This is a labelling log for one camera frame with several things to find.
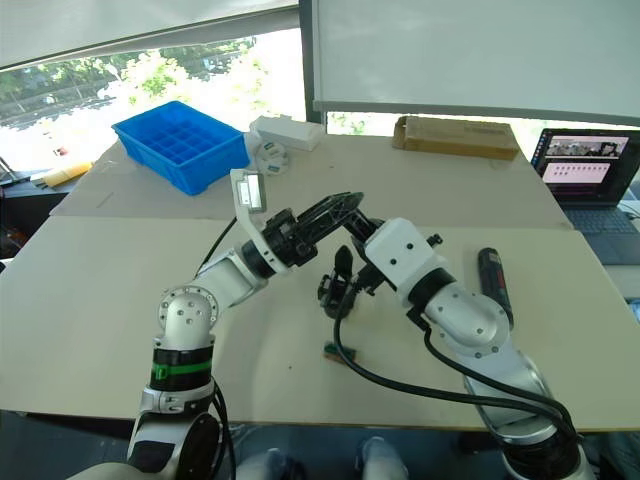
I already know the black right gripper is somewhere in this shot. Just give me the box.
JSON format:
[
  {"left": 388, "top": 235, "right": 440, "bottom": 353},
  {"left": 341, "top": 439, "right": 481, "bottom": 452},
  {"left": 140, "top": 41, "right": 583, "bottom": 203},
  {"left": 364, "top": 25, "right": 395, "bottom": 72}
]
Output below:
[{"left": 344, "top": 209, "right": 387, "bottom": 297}]

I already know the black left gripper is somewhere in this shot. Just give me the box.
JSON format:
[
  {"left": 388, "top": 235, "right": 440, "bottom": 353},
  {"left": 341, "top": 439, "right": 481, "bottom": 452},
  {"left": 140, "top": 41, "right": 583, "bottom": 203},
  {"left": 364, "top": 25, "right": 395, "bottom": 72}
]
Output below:
[{"left": 260, "top": 191, "right": 368, "bottom": 269}]

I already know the green screw bit holder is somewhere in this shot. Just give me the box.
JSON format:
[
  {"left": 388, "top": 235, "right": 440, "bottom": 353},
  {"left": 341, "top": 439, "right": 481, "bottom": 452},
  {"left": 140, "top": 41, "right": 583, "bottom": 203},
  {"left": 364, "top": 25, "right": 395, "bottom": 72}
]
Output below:
[{"left": 323, "top": 341, "right": 357, "bottom": 364}]

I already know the white round reel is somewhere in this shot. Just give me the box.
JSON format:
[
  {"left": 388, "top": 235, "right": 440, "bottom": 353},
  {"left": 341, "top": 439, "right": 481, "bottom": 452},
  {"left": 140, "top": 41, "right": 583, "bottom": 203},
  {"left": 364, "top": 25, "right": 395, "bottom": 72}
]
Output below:
[
  {"left": 257, "top": 139, "right": 290, "bottom": 161},
  {"left": 255, "top": 155, "right": 291, "bottom": 178}
]

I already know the white cardboard box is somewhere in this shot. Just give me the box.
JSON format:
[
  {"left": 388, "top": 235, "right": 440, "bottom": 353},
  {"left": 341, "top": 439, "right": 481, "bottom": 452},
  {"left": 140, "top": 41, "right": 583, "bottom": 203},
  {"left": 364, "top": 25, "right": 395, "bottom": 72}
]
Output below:
[{"left": 248, "top": 114, "right": 325, "bottom": 153}]

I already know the flat brown cardboard box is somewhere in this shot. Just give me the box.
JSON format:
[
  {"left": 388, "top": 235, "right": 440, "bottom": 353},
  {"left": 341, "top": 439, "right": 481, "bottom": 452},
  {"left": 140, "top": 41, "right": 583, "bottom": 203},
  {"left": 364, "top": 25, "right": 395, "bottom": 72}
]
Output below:
[{"left": 390, "top": 115, "right": 522, "bottom": 162}]

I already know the blue plastic compartment bin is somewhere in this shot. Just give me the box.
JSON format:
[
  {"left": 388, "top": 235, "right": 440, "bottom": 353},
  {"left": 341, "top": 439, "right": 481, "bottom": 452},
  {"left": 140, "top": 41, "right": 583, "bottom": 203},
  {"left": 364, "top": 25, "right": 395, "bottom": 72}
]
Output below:
[{"left": 110, "top": 99, "right": 251, "bottom": 197}]

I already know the white roller blind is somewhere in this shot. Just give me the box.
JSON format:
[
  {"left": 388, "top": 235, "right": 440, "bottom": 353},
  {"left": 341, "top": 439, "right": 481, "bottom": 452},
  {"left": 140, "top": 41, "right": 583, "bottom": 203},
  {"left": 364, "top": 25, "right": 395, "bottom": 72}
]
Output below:
[
  {"left": 310, "top": 0, "right": 640, "bottom": 127},
  {"left": 0, "top": 0, "right": 301, "bottom": 72}
]

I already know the dark laptop with lit screen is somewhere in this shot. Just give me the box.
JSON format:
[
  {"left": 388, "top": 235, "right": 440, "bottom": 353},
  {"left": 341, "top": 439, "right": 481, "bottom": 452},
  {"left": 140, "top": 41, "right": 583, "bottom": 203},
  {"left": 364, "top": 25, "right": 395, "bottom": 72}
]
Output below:
[{"left": 530, "top": 127, "right": 640, "bottom": 266}]

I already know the blue-grey rounded shape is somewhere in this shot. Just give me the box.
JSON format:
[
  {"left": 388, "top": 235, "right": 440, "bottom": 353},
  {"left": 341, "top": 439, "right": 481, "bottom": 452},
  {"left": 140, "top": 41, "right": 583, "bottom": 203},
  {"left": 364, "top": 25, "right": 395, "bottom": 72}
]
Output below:
[{"left": 353, "top": 435, "right": 410, "bottom": 480}]

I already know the yellow bundle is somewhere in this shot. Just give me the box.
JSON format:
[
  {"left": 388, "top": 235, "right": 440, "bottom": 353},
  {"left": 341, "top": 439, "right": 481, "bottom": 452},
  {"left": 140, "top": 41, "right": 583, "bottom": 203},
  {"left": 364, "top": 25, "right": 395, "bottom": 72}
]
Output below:
[{"left": 39, "top": 160, "right": 95, "bottom": 190}]

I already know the dark side desk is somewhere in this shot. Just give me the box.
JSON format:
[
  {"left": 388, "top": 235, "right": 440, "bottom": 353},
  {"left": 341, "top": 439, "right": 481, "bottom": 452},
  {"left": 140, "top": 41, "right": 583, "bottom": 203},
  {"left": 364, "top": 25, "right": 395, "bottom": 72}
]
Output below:
[{"left": 0, "top": 167, "right": 84, "bottom": 261}]

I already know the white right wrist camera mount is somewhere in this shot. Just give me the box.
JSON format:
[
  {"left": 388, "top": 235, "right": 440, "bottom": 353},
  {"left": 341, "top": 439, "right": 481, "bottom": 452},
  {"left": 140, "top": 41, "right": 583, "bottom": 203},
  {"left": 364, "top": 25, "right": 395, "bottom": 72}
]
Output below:
[{"left": 363, "top": 217, "right": 450, "bottom": 307}]

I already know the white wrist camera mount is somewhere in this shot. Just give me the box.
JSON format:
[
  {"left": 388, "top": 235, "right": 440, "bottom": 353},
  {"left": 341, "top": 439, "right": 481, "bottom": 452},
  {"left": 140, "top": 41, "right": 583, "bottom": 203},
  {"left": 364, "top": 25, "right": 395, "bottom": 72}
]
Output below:
[
  {"left": 228, "top": 168, "right": 292, "bottom": 276},
  {"left": 363, "top": 217, "right": 450, "bottom": 307}
]

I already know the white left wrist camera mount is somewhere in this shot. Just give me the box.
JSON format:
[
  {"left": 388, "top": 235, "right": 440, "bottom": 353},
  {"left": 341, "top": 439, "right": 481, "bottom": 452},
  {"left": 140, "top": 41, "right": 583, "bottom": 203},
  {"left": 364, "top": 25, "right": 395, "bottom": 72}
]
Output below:
[{"left": 228, "top": 168, "right": 292, "bottom": 276}]

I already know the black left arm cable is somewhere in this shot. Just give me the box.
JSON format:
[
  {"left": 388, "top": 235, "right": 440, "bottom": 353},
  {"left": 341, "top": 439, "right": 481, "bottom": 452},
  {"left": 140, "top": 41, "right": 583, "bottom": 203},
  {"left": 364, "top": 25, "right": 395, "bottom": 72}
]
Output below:
[
  {"left": 209, "top": 379, "right": 237, "bottom": 480},
  {"left": 196, "top": 217, "right": 239, "bottom": 277}
]

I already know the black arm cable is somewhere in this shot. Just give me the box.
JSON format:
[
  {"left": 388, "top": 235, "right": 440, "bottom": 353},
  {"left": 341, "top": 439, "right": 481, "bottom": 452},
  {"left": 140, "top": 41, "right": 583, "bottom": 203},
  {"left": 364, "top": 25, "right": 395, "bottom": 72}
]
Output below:
[
  {"left": 209, "top": 379, "right": 237, "bottom": 480},
  {"left": 196, "top": 217, "right": 239, "bottom": 277},
  {"left": 332, "top": 299, "right": 584, "bottom": 451},
  {"left": 422, "top": 327, "right": 586, "bottom": 451}
]

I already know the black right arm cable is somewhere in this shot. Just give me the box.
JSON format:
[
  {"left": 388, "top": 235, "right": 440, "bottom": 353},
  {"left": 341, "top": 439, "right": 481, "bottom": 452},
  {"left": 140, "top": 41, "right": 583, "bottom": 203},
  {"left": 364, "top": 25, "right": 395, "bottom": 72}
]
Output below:
[
  {"left": 332, "top": 299, "right": 584, "bottom": 451},
  {"left": 422, "top": 327, "right": 586, "bottom": 451}
]

